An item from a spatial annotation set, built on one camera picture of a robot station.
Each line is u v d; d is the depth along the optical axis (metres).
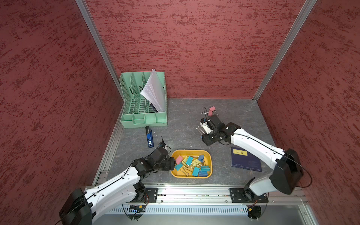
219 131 0.61
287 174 0.41
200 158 0.86
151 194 0.75
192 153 0.88
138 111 1.12
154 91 0.95
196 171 0.81
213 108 1.14
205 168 0.83
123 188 0.50
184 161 0.84
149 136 0.94
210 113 1.10
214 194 0.76
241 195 0.73
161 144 0.74
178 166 0.83
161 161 0.64
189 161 0.83
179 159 0.83
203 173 0.79
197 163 0.84
